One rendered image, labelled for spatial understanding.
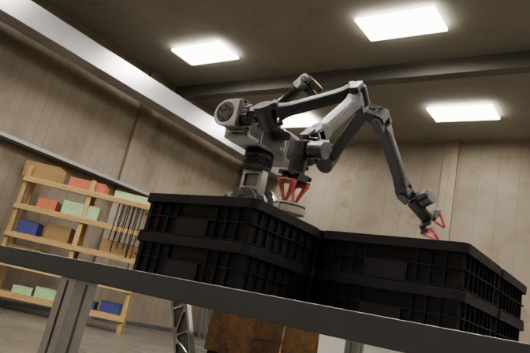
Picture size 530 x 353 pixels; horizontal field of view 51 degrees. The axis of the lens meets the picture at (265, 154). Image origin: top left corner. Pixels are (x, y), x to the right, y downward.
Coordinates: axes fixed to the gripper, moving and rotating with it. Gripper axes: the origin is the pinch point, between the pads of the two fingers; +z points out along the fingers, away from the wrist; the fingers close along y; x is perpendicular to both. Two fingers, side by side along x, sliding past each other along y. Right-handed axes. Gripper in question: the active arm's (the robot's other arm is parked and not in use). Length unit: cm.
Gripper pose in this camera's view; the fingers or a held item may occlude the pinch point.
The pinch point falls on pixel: (289, 201)
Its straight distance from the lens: 176.3
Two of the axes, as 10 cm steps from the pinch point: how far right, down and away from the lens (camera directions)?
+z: -2.2, 9.5, -2.0
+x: -7.6, -0.3, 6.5
